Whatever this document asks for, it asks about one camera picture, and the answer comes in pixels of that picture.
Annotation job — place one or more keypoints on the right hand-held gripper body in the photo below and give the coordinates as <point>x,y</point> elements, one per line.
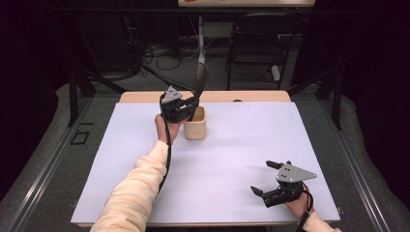
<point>291,175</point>

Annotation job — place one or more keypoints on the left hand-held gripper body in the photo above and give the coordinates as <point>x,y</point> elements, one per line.
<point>174,108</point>

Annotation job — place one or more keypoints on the square wooden cup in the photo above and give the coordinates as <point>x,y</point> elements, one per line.
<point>195,130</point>

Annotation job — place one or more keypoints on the black spatula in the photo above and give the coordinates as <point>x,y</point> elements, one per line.
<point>201,80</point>

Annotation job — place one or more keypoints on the person's left hand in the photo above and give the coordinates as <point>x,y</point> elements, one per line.
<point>174,130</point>

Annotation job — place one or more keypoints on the person's right hand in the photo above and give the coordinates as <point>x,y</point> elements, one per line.
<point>298,206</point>

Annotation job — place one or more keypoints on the wooden table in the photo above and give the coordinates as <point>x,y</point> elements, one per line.
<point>225,96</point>

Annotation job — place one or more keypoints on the white table mat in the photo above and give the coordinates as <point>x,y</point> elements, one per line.
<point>225,161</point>

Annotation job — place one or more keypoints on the white desk leg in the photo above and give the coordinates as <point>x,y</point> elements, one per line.
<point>201,48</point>

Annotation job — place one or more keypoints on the black folding chair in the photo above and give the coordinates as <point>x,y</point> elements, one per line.
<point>257,45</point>

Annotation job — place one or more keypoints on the black metal stand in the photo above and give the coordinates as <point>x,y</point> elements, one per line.
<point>73,96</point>
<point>336,100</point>

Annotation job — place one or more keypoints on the background wooden desk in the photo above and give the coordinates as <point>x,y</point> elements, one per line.
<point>245,3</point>

